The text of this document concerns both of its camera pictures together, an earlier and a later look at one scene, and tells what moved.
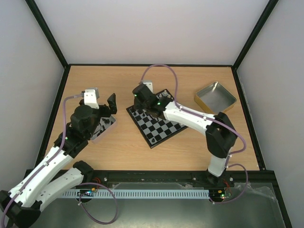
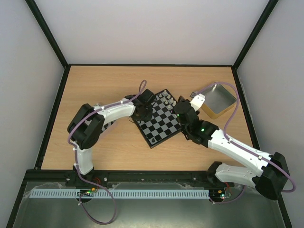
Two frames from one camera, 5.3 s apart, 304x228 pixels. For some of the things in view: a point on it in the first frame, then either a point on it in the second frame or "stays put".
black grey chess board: x=155 y=130 stays put
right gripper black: x=138 y=104 -> x=181 y=100
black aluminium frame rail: x=263 y=181 stays put
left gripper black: x=112 y=106 -> x=147 y=118
